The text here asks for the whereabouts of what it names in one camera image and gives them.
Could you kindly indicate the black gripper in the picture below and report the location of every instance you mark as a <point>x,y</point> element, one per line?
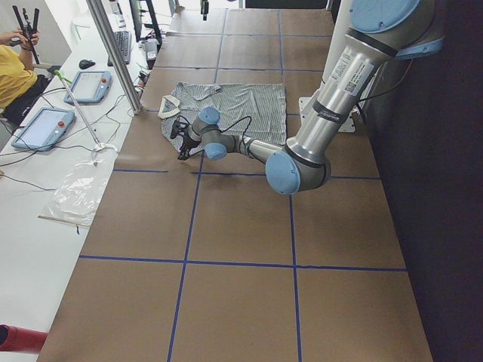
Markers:
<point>186,144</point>

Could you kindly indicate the striped polo shirt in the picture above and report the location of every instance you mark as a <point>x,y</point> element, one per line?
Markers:
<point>255,109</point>

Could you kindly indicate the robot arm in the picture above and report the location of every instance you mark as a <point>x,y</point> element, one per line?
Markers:
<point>372,33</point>

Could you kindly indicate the metal reacher grabber tool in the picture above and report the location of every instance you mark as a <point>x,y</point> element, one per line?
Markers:
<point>99,145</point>

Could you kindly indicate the far teach pendant tablet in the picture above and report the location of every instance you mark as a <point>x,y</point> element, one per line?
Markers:
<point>91,87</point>

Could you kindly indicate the teach pendant tablet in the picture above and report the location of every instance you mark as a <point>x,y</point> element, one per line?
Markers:
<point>44,130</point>
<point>91,87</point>

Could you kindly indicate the black keyboard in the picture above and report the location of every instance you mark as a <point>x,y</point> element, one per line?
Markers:
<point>123,41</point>

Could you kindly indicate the black computer mouse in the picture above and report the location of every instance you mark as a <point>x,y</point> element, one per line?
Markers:
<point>85,64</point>

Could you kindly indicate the clear plastic bag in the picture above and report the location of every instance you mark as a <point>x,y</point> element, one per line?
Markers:
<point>78,197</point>

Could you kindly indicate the brown paper table cover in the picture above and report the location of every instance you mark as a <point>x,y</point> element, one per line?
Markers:
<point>201,260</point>

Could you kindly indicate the near teach pendant tablet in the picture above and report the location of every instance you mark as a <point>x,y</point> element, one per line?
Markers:
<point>44,130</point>

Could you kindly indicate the person in yellow shirt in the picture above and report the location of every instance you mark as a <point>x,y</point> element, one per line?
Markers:
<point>20,85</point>

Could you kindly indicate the black handheld controller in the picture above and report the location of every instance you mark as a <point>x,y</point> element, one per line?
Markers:
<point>28,28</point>

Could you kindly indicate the red cylinder object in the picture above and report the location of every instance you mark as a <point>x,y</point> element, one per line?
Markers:
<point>18,339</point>

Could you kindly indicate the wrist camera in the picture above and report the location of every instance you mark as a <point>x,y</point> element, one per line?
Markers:
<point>179,127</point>

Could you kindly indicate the aluminium frame post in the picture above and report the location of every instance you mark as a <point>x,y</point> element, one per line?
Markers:
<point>104,28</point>

